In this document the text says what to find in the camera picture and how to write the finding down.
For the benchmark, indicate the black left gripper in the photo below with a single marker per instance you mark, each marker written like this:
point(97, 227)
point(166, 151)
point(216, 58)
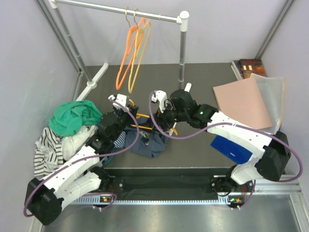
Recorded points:
point(133, 110)

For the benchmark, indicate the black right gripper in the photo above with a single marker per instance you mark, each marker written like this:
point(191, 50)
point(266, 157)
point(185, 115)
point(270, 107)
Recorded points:
point(160, 117)

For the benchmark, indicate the yellow orange plastic hanger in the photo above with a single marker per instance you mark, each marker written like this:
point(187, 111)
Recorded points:
point(170, 131)

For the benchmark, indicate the navy blue tank top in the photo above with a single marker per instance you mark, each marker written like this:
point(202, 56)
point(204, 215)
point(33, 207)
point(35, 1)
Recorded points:
point(149, 143)

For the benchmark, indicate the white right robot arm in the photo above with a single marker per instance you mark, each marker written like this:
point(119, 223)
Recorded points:
point(268, 153)

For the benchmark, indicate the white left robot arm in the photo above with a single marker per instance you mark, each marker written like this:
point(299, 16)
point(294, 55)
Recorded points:
point(46, 198)

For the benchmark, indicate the tan yellow velvet hanger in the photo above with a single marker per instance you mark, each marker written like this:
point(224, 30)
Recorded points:
point(138, 55)

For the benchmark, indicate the orange velvet hanger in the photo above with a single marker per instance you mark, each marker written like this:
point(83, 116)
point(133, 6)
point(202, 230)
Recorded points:
point(130, 42)

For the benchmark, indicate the blue white striped shirt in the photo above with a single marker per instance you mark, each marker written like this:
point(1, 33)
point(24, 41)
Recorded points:
point(120, 141)

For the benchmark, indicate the blue laundry basin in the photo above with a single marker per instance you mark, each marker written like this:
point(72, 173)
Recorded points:
point(107, 160)

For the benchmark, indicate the green garment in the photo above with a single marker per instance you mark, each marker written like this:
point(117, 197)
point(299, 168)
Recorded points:
point(69, 117)

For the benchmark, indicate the grey white garment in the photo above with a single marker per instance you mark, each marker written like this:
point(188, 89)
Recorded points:
point(72, 144)

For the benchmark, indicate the blue clipboard folder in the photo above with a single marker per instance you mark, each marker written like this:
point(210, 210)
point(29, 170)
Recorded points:
point(231, 150)

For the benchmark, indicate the pink folder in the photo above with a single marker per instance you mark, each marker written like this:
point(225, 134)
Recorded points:
point(243, 102)

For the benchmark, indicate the black white striped shirt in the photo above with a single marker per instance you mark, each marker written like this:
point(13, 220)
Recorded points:
point(48, 155)

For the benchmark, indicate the brown book stack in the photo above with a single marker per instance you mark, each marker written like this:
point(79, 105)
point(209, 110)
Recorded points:
point(243, 68)

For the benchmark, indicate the silver white clothes rack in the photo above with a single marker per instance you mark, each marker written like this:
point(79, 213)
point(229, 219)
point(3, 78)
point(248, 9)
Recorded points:
point(182, 20)

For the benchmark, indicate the translucent plastic folder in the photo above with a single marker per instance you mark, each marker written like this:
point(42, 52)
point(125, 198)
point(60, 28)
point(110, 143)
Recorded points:
point(273, 93)

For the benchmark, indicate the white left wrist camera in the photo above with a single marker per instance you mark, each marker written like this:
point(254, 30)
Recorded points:
point(118, 101)

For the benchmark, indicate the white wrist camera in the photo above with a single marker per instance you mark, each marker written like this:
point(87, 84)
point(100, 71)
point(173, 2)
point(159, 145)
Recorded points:
point(118, 101)
point(159, 97)

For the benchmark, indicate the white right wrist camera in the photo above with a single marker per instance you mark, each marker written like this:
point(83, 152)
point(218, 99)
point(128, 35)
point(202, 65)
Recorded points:
point(159, 97)

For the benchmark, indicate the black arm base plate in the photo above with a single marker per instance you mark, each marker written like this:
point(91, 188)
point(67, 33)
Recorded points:
point(171, 183)

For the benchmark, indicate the grey slotted cable duct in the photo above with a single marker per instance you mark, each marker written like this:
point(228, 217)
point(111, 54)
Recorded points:
point(100, 200)

